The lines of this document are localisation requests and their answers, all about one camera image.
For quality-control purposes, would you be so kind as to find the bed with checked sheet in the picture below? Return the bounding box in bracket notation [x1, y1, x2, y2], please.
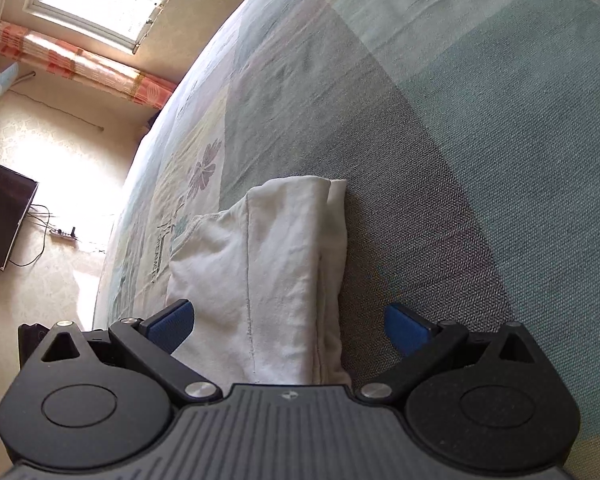
[92, 0, 600, 480]

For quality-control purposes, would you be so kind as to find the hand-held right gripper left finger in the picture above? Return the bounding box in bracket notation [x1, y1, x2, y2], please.
[39, 299, 222, 404]

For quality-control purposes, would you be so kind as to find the black television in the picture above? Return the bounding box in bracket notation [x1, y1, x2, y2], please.
[0, 164, 39, 272]

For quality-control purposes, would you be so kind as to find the white printed sweatshirt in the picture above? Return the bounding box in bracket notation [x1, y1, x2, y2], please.
[167, 176, 354, 387]

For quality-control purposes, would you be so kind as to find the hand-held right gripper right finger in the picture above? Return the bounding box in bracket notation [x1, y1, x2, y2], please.
[356, 302, 551, 404]

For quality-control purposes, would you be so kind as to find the pink striped curtain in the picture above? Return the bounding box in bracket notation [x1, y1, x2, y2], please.
[0, 21, 176, 110]

